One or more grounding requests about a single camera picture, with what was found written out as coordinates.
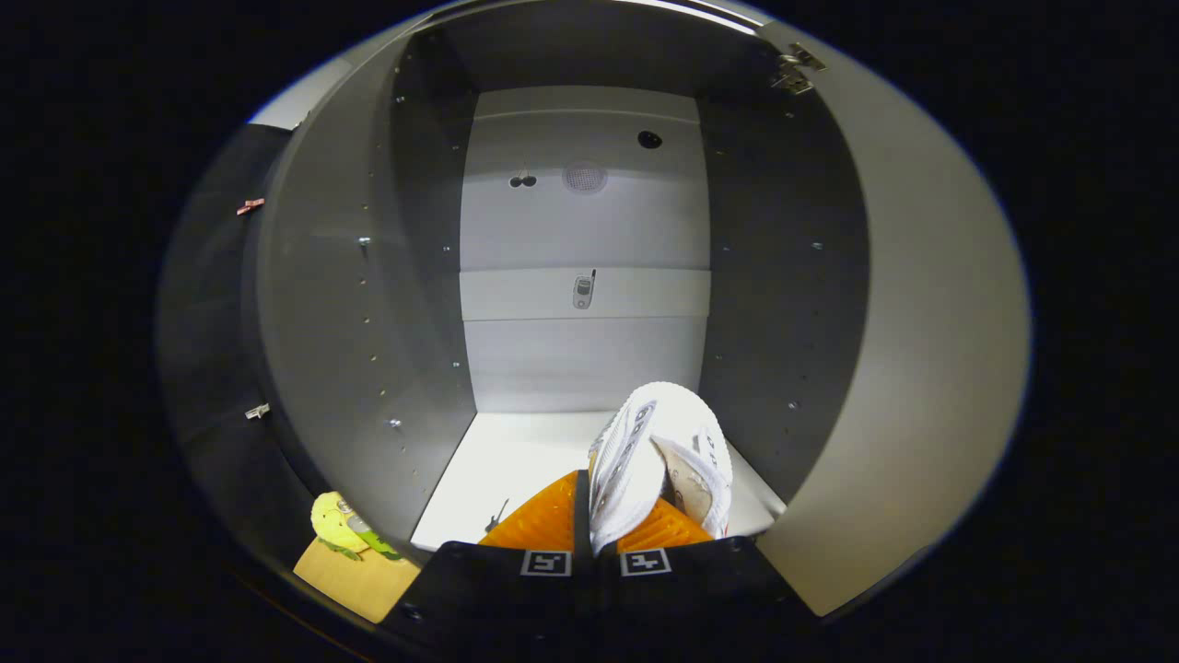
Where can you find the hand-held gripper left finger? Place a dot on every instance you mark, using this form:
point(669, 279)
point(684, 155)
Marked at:
point(582, 516)

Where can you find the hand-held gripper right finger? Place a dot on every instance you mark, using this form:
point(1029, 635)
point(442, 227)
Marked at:
point(709, 589)

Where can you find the grey shoe cabinet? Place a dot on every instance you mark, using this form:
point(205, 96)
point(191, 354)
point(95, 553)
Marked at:
point(585, 230)

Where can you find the yellow plush toy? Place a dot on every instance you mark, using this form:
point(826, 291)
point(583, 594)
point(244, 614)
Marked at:
point(330, 525)

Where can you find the silver clip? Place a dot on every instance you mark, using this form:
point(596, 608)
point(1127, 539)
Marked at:
point(258, 411)

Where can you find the black backdrop cloth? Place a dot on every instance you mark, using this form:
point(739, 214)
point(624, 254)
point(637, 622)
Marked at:
point(207, 350)

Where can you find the red clip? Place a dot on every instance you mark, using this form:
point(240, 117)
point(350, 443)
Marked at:
point(250, 206)

